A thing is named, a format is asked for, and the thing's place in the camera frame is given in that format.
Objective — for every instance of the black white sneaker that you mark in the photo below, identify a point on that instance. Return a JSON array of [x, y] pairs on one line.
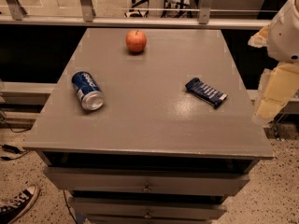
[[14, 208]]

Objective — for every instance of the grey drawer cabinet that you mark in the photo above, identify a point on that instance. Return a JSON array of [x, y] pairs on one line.
[[149, 121]]

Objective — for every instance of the lower grey drawer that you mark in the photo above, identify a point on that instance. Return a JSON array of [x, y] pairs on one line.
[[146, 209]]

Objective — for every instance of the metal railing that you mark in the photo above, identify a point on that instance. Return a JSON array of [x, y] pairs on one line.
[[208, 14]]

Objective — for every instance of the grey drawer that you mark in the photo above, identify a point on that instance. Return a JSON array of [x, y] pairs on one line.
[[150, 182], [146, 209]]

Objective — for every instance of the top grey drawer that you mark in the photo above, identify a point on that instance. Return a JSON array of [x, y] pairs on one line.
[[150, 182]]

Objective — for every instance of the blue rxbar blueberry wrapper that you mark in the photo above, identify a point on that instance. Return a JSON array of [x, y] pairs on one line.
[[205, 92]]

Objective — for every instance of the red apple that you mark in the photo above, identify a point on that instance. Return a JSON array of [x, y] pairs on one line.
[[136, 41]]

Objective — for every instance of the blue pepsi soda can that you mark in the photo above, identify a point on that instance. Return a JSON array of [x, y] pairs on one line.
[[87, 90]]

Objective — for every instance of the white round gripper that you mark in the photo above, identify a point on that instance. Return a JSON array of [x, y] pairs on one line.
[[285, 37]]

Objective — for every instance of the black power adapter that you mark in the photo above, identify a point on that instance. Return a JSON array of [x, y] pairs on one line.
[[11, 149]]

